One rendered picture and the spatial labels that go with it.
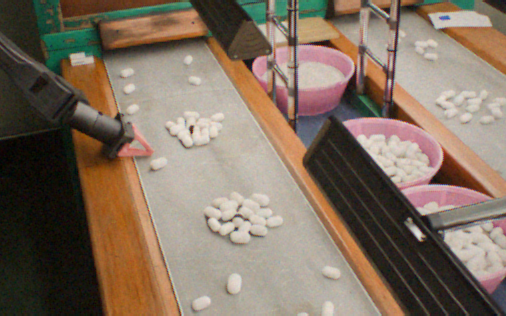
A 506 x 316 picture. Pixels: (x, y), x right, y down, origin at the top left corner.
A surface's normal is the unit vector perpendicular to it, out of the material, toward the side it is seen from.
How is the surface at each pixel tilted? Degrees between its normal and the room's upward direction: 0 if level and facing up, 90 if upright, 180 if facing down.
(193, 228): 0
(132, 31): 67
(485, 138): 0
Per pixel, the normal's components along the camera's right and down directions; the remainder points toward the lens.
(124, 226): -0.04, -0.84
